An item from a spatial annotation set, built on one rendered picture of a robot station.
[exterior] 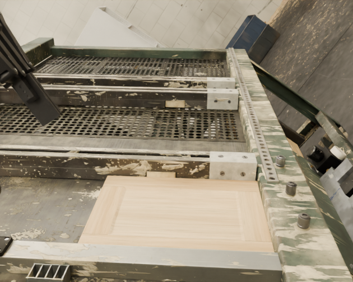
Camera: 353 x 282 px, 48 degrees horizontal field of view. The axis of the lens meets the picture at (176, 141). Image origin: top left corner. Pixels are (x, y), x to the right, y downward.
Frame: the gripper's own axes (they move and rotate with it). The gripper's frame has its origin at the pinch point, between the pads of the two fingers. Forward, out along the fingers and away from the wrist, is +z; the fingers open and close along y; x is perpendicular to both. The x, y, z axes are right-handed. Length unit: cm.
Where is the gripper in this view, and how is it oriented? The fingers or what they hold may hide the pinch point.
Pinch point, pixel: (37, 99)
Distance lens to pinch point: 58.7
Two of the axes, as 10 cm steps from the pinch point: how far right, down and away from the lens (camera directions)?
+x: 8.5, -5.1, -1.5
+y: 0.3, 3.2, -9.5
